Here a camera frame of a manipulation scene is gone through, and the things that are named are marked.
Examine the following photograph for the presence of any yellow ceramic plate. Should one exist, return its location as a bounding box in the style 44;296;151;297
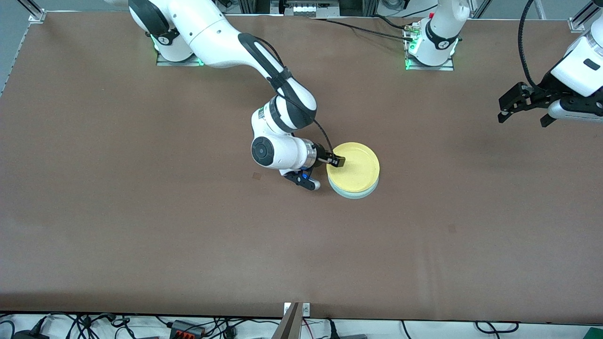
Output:
326;142;380;194

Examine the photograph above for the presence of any pale green ceramic plate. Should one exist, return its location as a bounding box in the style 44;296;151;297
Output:
328;177;379;200

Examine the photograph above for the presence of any aluminium corner profile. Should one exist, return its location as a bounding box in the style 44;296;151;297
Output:
16;0;48;24
568;0;603;32

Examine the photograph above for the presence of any brown table cover mat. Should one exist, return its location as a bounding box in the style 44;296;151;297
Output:
0;12;603;325

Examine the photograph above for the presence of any black orange power adapter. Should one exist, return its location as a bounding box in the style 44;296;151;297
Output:
169;320;206;339

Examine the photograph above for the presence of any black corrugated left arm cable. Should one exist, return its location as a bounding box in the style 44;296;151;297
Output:
518;0;540;90

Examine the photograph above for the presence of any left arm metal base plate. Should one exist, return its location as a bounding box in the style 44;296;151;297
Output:
404;41;456;72

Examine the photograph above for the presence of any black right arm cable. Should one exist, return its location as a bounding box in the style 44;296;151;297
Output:
250;35;335;156

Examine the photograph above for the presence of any long black table cable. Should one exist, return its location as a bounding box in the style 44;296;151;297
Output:
311;18;415;42

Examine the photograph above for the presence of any short black table cable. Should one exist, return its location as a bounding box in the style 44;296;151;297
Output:
371;14;413;31

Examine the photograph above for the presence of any aluminium frame with terminal block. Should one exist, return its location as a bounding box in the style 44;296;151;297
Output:
238;0;377;18

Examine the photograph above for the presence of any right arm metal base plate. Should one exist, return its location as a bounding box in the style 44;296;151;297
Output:
155;35;204;67

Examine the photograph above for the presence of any aluminium camera post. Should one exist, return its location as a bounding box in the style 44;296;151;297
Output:
271;302;302;339

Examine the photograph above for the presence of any black looped cable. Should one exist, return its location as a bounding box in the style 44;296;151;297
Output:
474;321;520;335

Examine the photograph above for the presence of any tangled black cable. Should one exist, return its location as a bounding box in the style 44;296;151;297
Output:
47;313;137;339

